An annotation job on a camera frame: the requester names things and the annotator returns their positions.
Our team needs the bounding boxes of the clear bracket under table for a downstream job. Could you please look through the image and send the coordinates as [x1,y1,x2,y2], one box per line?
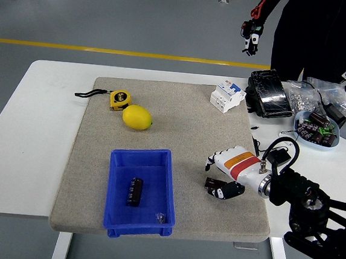
[232,240,260,251]

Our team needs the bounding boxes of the black adapter cord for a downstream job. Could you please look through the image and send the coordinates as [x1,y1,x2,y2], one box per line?
[250,135,263,158]

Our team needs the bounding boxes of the thin wire with metal end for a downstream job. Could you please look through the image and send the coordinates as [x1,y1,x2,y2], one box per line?
[279,129,300,145]

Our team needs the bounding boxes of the blue plastic box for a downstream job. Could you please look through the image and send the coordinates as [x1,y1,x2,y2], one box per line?
[102,144,181,243]

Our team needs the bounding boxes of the yellow tape measure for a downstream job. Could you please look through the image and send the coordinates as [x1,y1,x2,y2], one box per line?
[73,85,133,113]

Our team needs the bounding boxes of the black glossy case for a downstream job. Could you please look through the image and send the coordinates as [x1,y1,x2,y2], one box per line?
[243,66,298,121]

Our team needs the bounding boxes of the clear bag of blue parts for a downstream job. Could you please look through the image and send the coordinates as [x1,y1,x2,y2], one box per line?
[303,76,346,118]

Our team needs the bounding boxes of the yellow lemon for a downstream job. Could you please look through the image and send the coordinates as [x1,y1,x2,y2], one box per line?
[120,103,155,132]

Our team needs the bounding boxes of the black power brick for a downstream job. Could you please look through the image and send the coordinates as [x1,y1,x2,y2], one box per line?
[324,102,346,127]

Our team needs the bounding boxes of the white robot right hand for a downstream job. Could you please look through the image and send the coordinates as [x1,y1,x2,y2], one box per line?
[202,143,274,205]

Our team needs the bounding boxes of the clear bag of metal washers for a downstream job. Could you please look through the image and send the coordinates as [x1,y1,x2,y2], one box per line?
[283,80,325,115]

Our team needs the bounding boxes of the person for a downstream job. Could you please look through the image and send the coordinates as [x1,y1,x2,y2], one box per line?
[245,0,346,86]

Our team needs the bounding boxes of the light blue bowl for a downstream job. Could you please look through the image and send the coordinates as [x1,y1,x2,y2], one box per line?
[292,109,344,153]

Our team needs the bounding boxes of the grey-brown mat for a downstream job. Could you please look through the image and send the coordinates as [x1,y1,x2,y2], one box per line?
[48,71,283,251]

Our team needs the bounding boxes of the person's right hand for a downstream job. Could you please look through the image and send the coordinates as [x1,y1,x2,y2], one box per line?
[239,19,265,58]

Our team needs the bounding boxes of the white circuit breaker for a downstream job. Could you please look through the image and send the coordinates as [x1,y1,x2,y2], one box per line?
[208,80,248,115]

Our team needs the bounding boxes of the white table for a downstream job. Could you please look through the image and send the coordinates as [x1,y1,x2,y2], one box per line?
[0,56,346,259]

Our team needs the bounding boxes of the green connector pieces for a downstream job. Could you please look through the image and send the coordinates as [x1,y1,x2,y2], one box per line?
[318,126,336,138]

